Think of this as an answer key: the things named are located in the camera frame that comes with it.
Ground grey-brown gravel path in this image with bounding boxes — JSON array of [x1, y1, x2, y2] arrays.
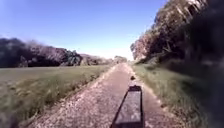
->
[[25, 62, 183, 128]]

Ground grass verge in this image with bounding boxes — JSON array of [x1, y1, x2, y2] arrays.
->
[[130, 61, 224, 128]]

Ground distant row of trees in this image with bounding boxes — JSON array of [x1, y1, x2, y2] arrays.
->
[[0, 37, 129, 69]]

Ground tall trees beside path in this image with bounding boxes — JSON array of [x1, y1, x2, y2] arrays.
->
[[129, 0, 224, 79]]

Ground green grass field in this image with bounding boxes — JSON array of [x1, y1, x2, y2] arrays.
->
[[0, 64, 116, 128]]

